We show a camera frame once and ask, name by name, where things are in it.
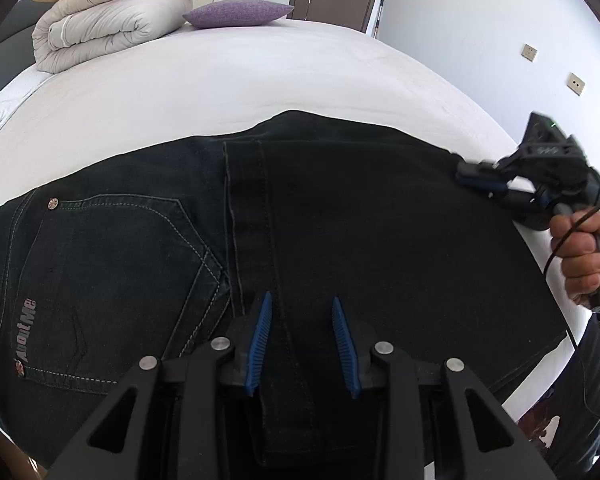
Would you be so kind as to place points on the white pillow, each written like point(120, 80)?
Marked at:
point(5, 110)

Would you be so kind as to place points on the black denim pants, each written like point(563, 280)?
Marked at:
point(130, 260)

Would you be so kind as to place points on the purple pillow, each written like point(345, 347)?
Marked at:
point(235, 13)

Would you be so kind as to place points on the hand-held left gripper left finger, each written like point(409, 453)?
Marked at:
point(260, 340)

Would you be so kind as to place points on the person's leg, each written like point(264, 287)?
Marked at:
point(585, 390)

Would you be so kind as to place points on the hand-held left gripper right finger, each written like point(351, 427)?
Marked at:
point(343, 347)

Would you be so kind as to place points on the white bed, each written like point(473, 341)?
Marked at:
point(230, 85)

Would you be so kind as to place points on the grey upholstered headboard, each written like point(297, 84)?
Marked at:
point(0, 55)

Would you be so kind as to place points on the thin pole by door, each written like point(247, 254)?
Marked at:
point(379, 15)

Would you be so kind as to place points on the folded beige duvet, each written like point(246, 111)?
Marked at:
point(100, 20)

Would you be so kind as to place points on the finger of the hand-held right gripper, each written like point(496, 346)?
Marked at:
point(517, 199)
point(480, 176)

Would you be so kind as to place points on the person's right hand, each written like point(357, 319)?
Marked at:
point(580, 250)

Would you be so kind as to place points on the beige wall socket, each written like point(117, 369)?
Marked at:
point(576, 83)
point(530, 52)

